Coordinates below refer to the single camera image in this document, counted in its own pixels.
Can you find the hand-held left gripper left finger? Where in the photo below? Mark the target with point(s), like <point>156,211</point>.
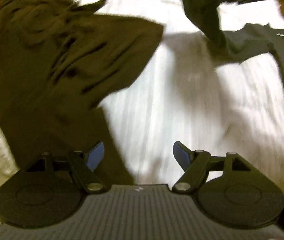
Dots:
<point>95,156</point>

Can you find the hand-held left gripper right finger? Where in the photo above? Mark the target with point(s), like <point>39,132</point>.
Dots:
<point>182,156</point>

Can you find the dark green shirt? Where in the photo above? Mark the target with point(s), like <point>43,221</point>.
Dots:
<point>257,42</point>

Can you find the brown garment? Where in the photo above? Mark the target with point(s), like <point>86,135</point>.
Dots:
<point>56,67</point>

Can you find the striped grey bed sheet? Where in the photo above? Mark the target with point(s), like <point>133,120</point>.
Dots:
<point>169,105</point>

